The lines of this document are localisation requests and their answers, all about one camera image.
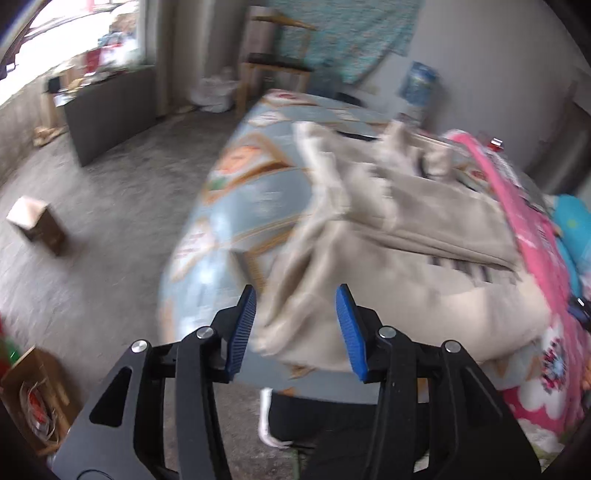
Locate cream zip-up jacket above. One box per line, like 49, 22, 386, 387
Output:
252, 121, 533, 371

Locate pink floral blanket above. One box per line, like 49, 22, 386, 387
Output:
445, 128, 591, 439

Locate open cardboard box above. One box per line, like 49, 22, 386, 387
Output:
1, 346, 81, 458

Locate person's black trousers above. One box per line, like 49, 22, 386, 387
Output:
259, 388, 376, 479

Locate small cardboard box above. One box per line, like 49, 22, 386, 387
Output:
6, 196, 67, 256

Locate blue pillow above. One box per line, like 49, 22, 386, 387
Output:
547, 195, 590, 299

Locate fruit pattern bed sheet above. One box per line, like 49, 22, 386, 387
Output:
158, 90, 543, 404

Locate dark grey cabinet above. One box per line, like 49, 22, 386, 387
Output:
63, 66, 156, 167

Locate blue water bottle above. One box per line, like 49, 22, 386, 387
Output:
399, 62, 439, 109

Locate white plastic bag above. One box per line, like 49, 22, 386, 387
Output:
188, 67, 239, 113

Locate wooden chair black seat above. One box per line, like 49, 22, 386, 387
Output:
235, 13, 318, 118

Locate grey window curtain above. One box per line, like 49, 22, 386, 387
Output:
137, 0, 215, 117

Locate teal floral wall cloth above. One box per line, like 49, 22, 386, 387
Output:
266, 0, 424, 84

